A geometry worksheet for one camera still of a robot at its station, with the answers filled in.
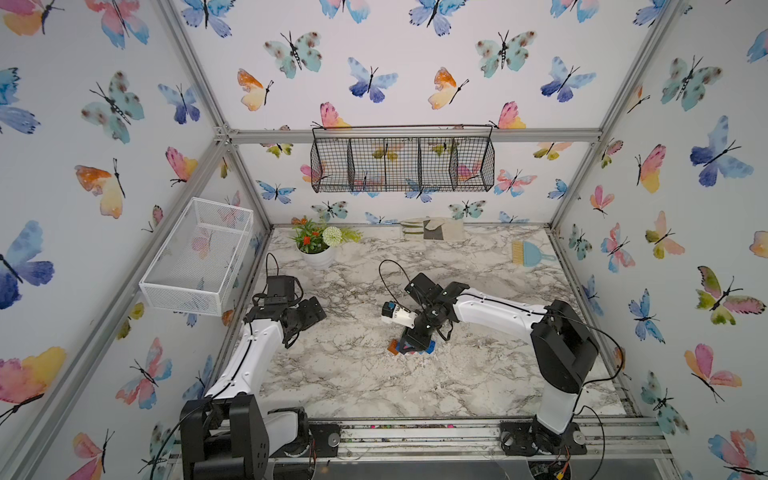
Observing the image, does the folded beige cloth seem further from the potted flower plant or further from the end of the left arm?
the end of the left arm

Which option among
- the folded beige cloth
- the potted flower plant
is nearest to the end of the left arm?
the potted flower plant

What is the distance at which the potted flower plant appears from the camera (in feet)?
3.21

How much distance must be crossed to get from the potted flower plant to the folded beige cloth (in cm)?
27

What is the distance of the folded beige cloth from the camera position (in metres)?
1.20
